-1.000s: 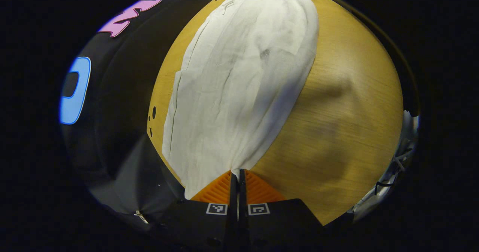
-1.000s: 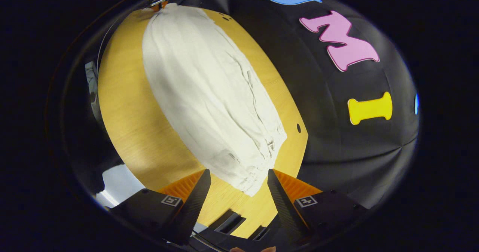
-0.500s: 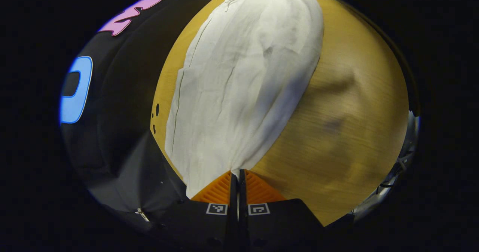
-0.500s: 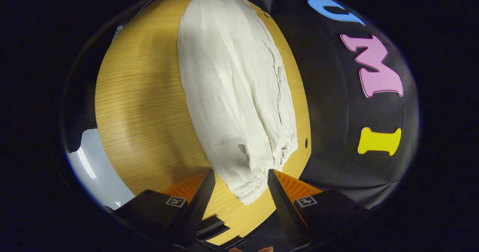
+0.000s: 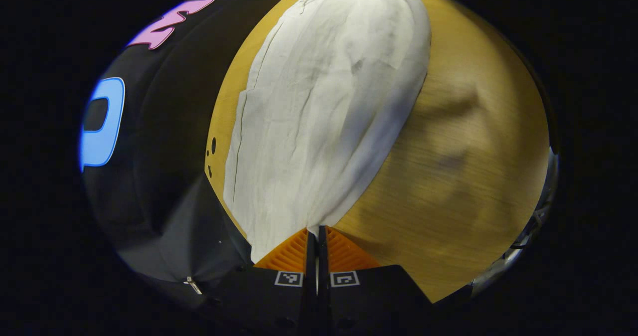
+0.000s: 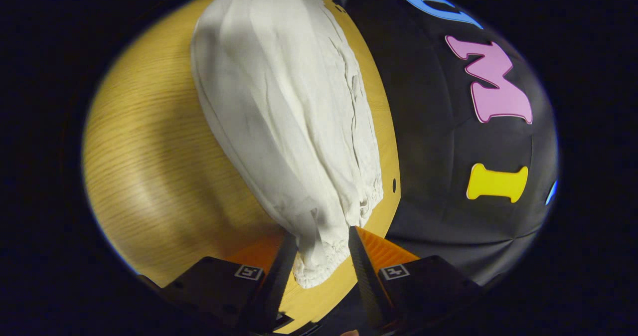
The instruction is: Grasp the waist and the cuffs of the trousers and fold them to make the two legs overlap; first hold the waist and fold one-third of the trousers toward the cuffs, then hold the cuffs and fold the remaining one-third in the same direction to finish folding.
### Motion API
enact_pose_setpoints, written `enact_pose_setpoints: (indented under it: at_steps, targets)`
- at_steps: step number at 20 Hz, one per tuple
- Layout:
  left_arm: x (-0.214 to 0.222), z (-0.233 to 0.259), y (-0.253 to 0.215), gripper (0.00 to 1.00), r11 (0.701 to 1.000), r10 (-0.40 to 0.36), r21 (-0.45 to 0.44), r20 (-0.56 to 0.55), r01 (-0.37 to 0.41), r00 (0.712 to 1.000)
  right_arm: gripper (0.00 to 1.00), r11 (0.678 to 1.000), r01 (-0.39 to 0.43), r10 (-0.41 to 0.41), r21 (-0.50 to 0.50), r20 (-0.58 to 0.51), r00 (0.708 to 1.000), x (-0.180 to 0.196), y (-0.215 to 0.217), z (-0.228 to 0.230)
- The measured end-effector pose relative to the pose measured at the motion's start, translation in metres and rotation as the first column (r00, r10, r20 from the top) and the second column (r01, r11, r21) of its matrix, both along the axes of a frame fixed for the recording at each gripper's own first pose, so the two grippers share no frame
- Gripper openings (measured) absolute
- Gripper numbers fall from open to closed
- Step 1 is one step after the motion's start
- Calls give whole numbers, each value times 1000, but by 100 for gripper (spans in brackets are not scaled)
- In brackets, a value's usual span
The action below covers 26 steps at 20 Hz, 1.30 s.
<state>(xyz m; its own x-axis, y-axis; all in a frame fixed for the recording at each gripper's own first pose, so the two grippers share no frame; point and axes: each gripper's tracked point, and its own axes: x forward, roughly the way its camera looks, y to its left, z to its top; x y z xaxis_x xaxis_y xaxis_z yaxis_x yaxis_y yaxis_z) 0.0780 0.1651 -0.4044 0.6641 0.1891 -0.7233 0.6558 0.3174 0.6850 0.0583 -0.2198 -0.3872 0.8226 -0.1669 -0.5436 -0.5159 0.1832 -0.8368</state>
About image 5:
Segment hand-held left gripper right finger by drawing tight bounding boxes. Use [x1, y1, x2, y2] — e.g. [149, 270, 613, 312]
[318, 225, 435, 336]

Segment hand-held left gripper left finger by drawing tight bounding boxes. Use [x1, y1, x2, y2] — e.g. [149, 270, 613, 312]
[199, 226, 318, 336]

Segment white jeans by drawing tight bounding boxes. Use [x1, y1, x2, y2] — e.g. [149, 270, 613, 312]
[222, 0, 432, 265]

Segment black backdrop cloth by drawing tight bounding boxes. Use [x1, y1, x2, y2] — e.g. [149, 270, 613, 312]
[79, 0, 319, 289]

